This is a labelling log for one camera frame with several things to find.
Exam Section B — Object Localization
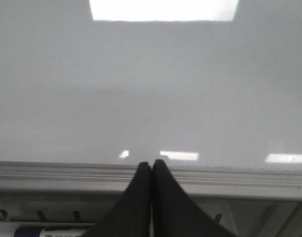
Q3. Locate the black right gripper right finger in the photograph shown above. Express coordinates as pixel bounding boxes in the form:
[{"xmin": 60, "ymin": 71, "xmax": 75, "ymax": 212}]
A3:
[{"xmin": 152, "ymin": 159, "xmax": 234, "ymax": 237}]

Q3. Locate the white whiteboard with aluminium frame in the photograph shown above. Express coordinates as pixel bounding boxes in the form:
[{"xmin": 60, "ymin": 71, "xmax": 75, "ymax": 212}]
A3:
[{"xmin": 0, "ymin": 0, "xmax": 302, "ymax": 200}]

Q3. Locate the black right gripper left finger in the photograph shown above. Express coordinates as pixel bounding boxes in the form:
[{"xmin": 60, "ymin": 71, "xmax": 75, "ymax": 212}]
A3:
[{"xmin": 83, "ymin": 162, "xmax": 151, "ymax": 237}]

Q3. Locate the grey whiteboard marker tray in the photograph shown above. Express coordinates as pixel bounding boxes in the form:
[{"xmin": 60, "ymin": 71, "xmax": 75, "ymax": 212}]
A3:
[{"xmin": 0, "ymin": 194, "xmax": 302, "ymax": 237}]

